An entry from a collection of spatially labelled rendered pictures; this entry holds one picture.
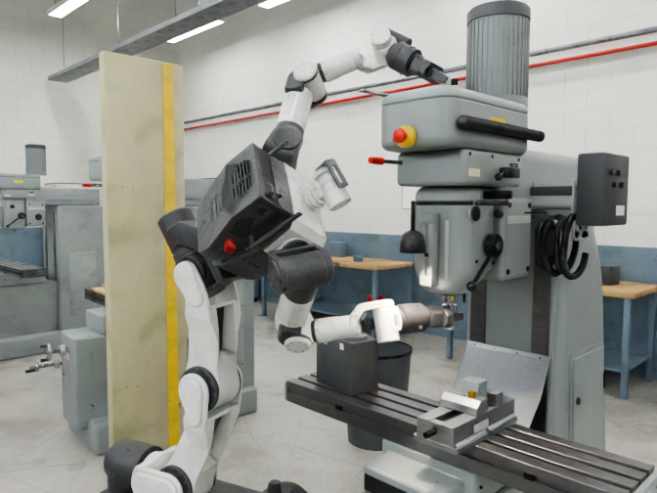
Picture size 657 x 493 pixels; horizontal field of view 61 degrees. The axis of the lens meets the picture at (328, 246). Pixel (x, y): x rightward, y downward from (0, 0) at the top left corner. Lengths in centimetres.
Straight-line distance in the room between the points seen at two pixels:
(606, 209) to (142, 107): 218
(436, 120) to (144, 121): 182
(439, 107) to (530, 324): 88
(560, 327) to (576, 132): 425
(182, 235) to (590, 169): 120
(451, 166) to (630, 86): 454
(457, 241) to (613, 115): 451
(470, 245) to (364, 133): 610
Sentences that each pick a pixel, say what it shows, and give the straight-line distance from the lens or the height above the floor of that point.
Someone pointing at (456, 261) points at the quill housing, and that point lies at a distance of 165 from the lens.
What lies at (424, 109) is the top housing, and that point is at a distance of 156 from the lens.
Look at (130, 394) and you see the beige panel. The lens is 310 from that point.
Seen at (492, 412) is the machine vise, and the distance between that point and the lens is 178.
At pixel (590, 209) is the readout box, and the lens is 178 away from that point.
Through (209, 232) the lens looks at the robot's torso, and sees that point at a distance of 155.
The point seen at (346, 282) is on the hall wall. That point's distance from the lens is 790.
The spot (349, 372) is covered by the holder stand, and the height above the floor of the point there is 99.
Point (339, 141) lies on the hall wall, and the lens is 799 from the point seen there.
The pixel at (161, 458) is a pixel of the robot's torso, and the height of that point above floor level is 73.
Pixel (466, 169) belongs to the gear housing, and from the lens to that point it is 160.
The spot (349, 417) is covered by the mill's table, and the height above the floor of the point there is 86.
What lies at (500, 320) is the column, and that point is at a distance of 213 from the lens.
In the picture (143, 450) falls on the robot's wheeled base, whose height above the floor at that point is 75.
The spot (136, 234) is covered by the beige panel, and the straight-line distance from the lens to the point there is 297.
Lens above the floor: 157
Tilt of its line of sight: 4 degrees down
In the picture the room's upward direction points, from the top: straight up
